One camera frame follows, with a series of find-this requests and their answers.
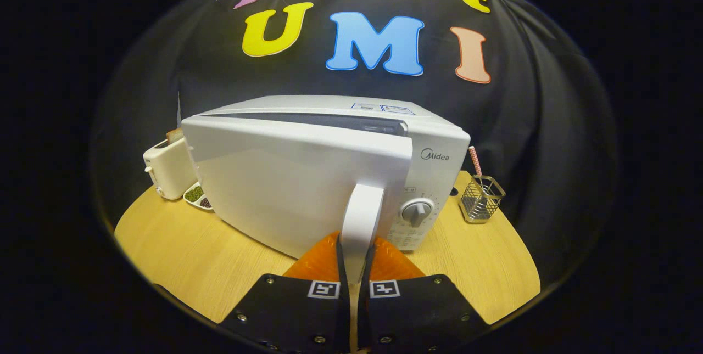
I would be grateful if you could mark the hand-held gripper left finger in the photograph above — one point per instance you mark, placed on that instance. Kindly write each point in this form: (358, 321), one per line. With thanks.
(343, 282)

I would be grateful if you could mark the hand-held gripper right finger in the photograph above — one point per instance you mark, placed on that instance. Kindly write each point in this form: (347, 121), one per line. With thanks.
(366, 282)

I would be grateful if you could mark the white microwave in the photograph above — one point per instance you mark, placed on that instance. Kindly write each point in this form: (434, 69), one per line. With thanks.
(302, 189)

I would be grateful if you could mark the pink striped straw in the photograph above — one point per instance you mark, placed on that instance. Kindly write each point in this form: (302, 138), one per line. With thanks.
(475, 161)

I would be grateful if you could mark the white divided bean dish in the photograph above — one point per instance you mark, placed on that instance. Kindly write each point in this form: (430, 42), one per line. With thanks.
(193, 194)

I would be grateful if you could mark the cream toaster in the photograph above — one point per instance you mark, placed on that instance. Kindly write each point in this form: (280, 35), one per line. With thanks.
(167, 170)

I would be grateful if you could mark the toast slice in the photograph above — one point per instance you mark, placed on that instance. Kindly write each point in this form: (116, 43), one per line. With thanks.
(174, 135)

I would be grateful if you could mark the black backdrop cloth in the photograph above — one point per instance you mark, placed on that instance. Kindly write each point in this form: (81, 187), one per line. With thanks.
(549, 123)

